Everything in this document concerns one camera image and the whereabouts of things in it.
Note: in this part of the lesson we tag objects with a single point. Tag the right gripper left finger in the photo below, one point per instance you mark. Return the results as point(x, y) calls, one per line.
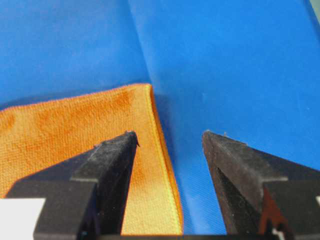
point(84, 196)

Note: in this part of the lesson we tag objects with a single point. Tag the orange towel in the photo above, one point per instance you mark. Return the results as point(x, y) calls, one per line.
point(36, 136)

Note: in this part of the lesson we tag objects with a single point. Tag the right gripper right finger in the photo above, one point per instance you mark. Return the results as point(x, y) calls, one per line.
point(262, 196)

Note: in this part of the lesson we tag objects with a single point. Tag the blue table cloth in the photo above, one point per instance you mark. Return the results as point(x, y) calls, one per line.
point(247, 69)

